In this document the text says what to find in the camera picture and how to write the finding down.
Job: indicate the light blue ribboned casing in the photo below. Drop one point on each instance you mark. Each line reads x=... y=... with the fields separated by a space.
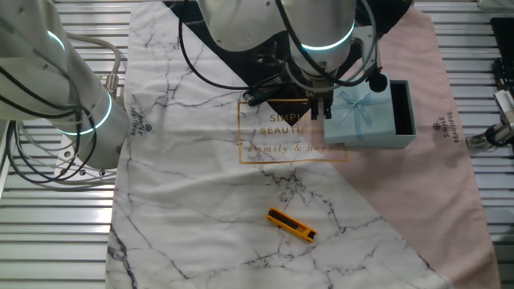
x=377 y=120

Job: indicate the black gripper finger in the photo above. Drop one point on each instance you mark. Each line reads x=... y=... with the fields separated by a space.
x=316 y=110

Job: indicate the light blue gift box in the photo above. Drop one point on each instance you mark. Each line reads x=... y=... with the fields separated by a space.
x=401 y=108

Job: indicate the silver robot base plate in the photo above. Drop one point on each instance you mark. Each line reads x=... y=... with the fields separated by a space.
x=64 y=154

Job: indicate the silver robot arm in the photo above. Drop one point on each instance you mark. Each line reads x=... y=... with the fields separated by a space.
x=40 y=80

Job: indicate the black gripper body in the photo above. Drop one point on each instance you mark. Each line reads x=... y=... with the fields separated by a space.
x=321 y=92

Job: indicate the yellow folding tool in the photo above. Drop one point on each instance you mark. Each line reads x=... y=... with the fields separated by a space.
x=291 y=225

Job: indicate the marble pink black tablecloth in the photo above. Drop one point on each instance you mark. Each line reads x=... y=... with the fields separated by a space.
x=201 y=200

